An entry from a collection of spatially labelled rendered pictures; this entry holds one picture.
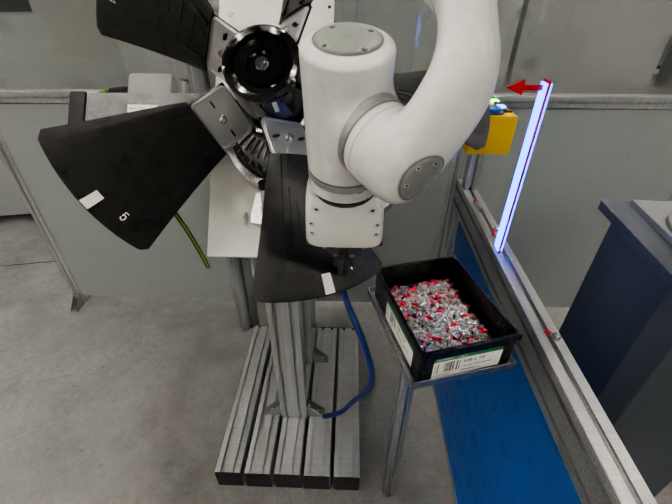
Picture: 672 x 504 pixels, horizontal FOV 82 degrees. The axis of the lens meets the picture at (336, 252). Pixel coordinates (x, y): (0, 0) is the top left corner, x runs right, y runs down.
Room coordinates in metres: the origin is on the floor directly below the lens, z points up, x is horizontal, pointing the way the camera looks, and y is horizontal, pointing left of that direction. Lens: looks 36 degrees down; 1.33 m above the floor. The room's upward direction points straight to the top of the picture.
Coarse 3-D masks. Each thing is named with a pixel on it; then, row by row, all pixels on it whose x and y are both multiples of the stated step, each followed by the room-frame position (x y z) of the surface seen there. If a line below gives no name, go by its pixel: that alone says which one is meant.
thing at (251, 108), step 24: (264, 24) 0.66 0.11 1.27; (240, 48) 0.65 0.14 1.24; (264, 48) 0.64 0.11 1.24; (288, 48) 0.64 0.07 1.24; (240, 72) 0.62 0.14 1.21; (264, 72) 0.62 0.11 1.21; (288, 72) 0.62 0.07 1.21; (240, 96) 0.59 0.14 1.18; (264, 96) 0.59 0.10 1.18; (288, 96) 0.60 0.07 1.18; (288, 120) 0.68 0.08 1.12
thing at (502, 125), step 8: (504, 112) 0.89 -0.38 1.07; (512, 112) 0.90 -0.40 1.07; (496, 120) 0.87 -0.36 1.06; (504, 120) 0.87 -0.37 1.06; (512, 120) 0.87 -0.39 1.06; (496, 128) 0.87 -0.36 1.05; (504, 128) 0.87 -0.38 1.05; (512, 128) 0.87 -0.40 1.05; (488, 136) 0.87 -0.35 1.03; (496, 136) 0.87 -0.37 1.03; (504, 136) 0.87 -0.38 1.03; (512, 136) 0.87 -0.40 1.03; (464, 144) 0.90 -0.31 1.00; (488, 144) 0.87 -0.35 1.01; (496, 144) 0.87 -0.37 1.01; (504, 144) 0.87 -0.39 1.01; (472, 152) 0.87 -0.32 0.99; (480, 152) 0.87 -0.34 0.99; (488, 152) 0.87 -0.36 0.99; (496, 152) 0.87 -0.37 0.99; (504, 152) 0.87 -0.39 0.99
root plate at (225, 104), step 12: (204, 96) 0.63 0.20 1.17; (216, 96) 0.63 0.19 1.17; (228, 96) 0.64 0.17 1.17; (192, 108) 0.62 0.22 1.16; (204, 108) 0.63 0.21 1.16; (216, 108) 0.63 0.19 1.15; (228, 108) 0.64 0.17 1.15; (204, 120) 0.63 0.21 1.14; (216, 120) 0.63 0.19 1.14; (228, 120) 0.64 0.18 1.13; (240, 120) 0.65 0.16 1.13; (216, 132) 0.63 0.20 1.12; (228, 132) 0.64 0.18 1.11; (240, 132) 0.65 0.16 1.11; (228, 144) 0.64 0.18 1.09
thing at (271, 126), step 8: (264, 120) 0.60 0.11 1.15; (272, 120) 0.62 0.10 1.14; (280, 120) 0.63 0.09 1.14; (264, 128) 0.59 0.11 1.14; (272, 128) 0.60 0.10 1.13; (280, 128) 0.62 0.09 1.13; (288, 128) 0.63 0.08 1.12; (296, 128) 0.65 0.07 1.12; (280, 136) 0.60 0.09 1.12; (296, 136) 0.63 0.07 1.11; (304, 136) 0.65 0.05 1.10; (272, 144) 0.58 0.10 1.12; (280, 144) 0.59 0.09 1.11; (288, 144) 0.61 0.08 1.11; (296, 144) 0.62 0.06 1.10; (304, 144) 0.63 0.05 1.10; (272, 152) 0.57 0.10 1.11; (280, 152) 0.58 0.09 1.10; (288, 152) 0.59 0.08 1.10; (296, 152) 0.61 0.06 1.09; (304, 152) 0.62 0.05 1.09
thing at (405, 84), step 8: (408, 72) 0.74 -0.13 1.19; (416, 72) 0.74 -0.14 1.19; (424, 72) 0.73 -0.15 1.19; (400, 80) 0.69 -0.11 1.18; (408, 80) 0.69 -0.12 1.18; (416, 80) 0.69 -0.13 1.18; (400, 88) 0.64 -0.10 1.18; (408, 88) 0.65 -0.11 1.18; (416, 88) 0.65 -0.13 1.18; (400, 96) 0.62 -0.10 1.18; (408, 96) 0.62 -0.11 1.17; (488, 112) 0.62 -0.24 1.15; (480, 120) 0.60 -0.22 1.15; (488, 120) 0.60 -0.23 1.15; (480, 128) 0.58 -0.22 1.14; (488, 128) 0.59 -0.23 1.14; (472, 136) 0.56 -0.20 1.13; (480, 136) 0.57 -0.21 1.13; (472, 144) 0.55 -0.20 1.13; (480, 144) 0.55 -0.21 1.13
